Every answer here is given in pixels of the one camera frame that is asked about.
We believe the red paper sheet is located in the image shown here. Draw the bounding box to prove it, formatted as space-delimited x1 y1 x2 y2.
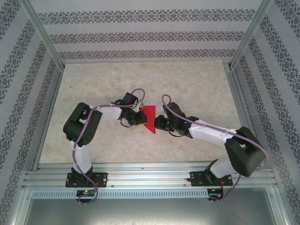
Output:
140 105 157 135

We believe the steel sheet shelf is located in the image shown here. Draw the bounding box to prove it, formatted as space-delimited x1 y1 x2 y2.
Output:
23 198 282 225

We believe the circuit board with green light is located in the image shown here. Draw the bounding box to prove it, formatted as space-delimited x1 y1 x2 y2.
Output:
76 189 97 197

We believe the black right gripper cable loop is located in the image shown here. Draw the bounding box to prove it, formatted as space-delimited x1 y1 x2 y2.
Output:
168 130 186 138

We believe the aluminium mounting rail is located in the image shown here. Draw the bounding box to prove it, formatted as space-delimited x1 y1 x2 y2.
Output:
22 163 278 188

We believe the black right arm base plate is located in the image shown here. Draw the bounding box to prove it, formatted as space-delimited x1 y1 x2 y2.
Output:
190 171 233 188

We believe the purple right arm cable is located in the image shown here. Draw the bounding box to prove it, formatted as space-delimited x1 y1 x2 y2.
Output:
161 94 270 203

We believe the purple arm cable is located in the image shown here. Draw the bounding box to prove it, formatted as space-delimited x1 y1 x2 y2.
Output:
73 88 145 205
161 94 270 203

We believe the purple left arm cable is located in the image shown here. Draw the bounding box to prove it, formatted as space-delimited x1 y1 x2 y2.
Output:
73 88 145 205

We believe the aluminium side rail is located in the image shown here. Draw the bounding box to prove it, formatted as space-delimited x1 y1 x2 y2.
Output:
225 62 267 169
31 67 65 171

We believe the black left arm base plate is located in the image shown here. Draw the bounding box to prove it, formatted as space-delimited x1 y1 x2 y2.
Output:
66 172 108 188

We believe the slotted grey cable duct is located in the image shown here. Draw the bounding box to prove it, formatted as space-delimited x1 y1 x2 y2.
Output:
31 189 209 199

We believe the small circuit board with wires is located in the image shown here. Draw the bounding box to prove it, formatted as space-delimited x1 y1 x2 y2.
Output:
208 188 223 200

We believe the aluminium frame post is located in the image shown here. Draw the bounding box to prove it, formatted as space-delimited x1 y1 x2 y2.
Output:
229 0 275 70
20 0 65 70

